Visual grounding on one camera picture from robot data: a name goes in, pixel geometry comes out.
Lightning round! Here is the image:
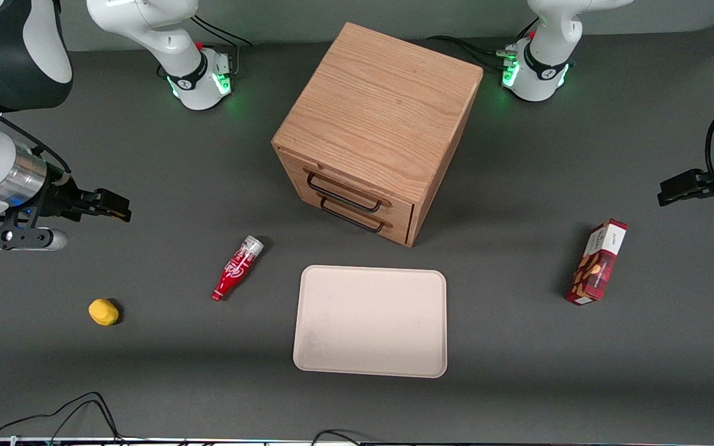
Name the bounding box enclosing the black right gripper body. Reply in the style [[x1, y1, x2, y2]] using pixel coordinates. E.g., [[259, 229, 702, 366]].
[[22, 166, 85, 225]]

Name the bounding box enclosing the red coke bottle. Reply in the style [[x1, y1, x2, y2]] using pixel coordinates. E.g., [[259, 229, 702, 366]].
[[211, 235, 265, 302]]

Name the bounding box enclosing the beige rectangular tray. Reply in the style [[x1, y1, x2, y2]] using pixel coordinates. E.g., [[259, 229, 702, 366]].
[[293, 265, 448, 379]]

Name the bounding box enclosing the yellow lemon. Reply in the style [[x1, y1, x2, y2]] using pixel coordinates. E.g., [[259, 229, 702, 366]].
[[88, 298, 120, 327]]

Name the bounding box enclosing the red plaid cookie box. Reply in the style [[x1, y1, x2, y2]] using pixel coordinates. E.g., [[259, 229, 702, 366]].
[[565, 218, 629, 306]]

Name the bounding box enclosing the wooden drawer cabinet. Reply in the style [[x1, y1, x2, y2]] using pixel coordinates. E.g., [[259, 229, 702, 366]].
[[271, 22, 484, 248]]

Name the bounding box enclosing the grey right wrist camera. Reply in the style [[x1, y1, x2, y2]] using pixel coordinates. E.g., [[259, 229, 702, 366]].
[[0, 211, 68, 251]]

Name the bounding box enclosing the black table edge cable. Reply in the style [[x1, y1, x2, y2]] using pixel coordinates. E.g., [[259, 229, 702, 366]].
[[0, 391, 123, 444], [310, 429, 365, 446]]

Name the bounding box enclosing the black arm base cable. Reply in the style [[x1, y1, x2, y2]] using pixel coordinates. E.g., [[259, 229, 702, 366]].
[[425, 35, 517, 71], [191, 15, 253, 78]]

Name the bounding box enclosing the black metal drawer handle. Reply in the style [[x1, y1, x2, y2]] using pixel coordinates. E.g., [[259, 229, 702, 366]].
[[306, 172, 384, 213], [320, 196, 387, 234]]

